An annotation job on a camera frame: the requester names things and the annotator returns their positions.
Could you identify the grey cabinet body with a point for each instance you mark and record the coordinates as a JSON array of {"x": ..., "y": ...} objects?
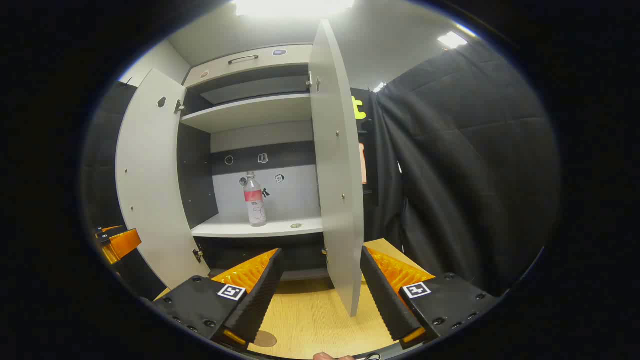
[{"x": 250, "y": 112}]

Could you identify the round brown coaster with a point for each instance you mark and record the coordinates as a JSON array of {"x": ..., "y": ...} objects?
[{"x": 266, "y": 339}]

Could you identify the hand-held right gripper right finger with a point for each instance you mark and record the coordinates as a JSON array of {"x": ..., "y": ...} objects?
[{"x": 387, "y": 305}]

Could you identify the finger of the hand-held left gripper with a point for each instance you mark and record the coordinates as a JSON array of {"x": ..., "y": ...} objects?
[{"x": 122, "y": 242}]

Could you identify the clear bottle pink label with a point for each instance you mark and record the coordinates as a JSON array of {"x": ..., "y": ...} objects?
[{"x": 255, "y": 202}]

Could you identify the ceiling light panel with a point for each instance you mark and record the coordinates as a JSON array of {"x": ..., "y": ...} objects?
[
  {"x": 380, "y": 87},
  {"x": 452, "y": 40},
  {"x": 292, "y": 6}
]

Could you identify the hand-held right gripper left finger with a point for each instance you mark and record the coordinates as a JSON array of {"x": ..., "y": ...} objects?
[{"x": 260, "y": 300}]

